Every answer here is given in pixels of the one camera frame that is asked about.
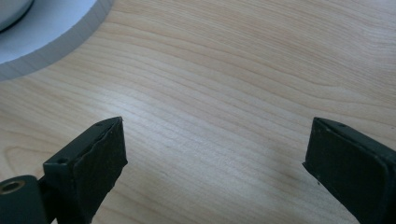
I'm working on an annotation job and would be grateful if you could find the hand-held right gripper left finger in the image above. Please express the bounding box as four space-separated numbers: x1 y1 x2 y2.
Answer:
42 116 129 224

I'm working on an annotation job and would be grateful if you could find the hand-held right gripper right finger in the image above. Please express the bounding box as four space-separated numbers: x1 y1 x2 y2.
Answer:
302 117 396 224

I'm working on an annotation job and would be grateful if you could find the white tree stand with dish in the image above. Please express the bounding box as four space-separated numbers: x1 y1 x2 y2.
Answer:
0 0 117 82

